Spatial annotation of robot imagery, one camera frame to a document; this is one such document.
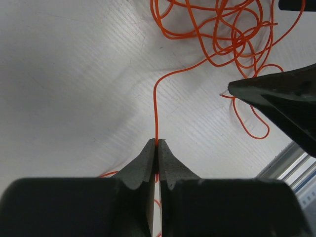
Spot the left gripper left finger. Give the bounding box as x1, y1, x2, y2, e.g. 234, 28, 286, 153
0, 139, 156, 237

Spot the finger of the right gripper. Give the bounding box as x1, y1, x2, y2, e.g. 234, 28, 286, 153
278, 0, 316, 11
228, 64, 316, 157

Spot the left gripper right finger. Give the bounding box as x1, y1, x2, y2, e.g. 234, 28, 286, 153
158, 140, 306, 237

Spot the aluminium mounting rail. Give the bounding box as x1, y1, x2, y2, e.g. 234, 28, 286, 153
257, 142, 316, 209

